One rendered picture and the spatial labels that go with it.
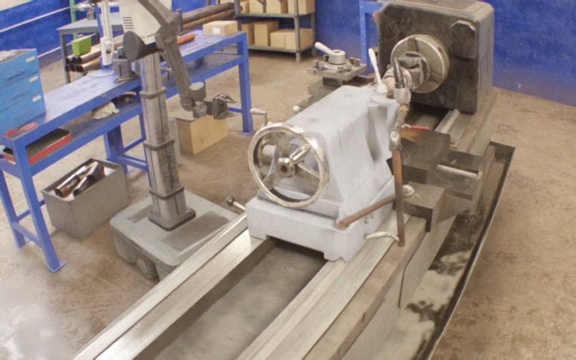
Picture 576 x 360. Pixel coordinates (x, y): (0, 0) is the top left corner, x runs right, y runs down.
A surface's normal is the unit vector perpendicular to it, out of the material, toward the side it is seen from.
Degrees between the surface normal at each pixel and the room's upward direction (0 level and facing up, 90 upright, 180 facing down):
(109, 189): 90
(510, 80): 90
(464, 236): 0
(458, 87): 90
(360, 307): 0
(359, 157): 70
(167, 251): 0
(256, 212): 90
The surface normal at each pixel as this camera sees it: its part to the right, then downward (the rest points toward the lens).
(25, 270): -0.04, -0.87
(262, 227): -0.51, 0.43
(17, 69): 0.86, 0.22
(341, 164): 0.82, 0.00
